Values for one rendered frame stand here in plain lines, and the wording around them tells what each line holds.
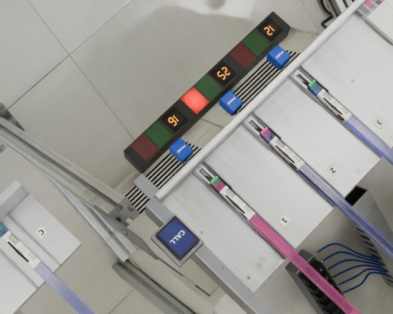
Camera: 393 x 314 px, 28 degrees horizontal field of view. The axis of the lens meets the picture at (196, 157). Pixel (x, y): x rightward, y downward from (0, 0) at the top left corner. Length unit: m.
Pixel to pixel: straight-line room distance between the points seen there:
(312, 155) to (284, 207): 0.10
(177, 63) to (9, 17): 0.44
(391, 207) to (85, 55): 0.77
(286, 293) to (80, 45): 0.75
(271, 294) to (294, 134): 0.39
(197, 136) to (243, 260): 0.73
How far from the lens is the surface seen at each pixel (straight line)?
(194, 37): 1.99
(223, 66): 1.25
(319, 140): 1.22
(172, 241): 1.11
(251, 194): 1.18
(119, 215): 1.24
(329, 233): 1.53
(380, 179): 1.58
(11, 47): 1.79
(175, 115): 1.22
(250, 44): 1.27
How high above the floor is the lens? 1.69
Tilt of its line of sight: 55 degrees down
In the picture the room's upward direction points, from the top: 115 degrees clockwise
